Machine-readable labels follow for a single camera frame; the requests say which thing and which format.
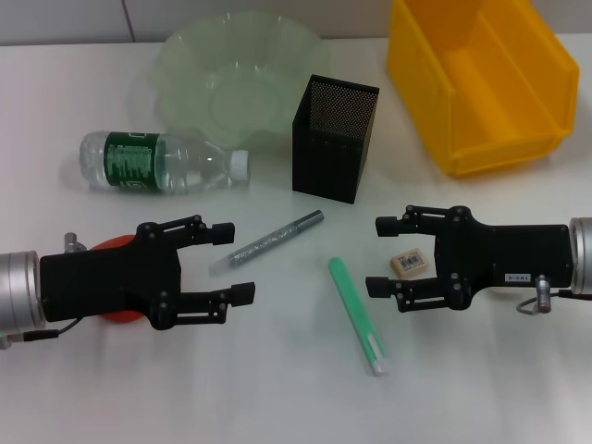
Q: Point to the beige eraser with barcode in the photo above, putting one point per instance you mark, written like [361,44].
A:
[409,263]

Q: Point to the yellow plastic bin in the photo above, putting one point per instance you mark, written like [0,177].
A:
[485,129]

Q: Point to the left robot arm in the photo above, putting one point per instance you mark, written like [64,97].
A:
[18,287]

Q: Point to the green pen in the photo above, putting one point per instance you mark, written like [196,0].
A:
[353,310]

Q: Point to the red apple-shaped object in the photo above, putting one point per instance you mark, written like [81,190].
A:
[115,244]

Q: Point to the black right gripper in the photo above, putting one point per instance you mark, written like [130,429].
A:
[509,254]

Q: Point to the silver glitter pen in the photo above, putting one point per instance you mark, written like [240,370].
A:
[266,242]

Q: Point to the green label water bottle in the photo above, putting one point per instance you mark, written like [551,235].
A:
[129,162]

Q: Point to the green glass fruit plate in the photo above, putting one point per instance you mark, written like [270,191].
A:
[240,92]

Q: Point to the black mesh pen holder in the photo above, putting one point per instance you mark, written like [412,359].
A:
[324,162]

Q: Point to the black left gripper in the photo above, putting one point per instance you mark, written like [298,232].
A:
[106,282]

